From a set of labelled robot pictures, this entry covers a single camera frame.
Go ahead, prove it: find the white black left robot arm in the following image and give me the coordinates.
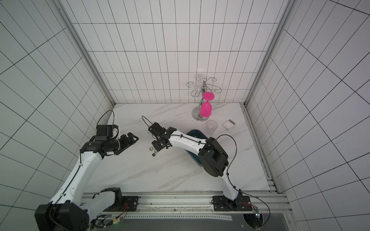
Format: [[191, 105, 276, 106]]
[[35, 132, 139, 231]]

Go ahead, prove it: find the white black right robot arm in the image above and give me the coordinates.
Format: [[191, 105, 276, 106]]
[[148, 128, 254, 211]]

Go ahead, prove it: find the teal plastic storage box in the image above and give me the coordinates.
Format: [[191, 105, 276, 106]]
[[184, 129, 209, 167]]

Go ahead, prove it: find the small white box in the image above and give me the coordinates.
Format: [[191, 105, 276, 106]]
[[222, 119, 236, 131]]

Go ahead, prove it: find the chrome glass hanger stand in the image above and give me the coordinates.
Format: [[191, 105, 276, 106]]
[[187, 73, 222, 122]]

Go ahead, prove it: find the clear plastic cup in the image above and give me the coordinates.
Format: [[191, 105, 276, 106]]
[[205, 120, 218, 136]]

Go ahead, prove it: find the pink plastic wine glass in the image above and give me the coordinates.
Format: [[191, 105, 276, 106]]
[[199, 92, 215, 117]]

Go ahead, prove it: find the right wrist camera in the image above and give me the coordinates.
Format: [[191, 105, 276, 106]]
[[141, 116, 177, 140]]

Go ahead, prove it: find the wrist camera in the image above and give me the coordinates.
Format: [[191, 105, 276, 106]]
[[141, 116, 177, 140], [94, 125, 119, 141]]

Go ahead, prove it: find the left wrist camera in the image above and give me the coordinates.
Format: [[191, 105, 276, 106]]
[[94, 125, 119, 141]]

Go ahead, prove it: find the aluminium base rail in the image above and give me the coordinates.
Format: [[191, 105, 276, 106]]
[[77, 191, 293, 221]]

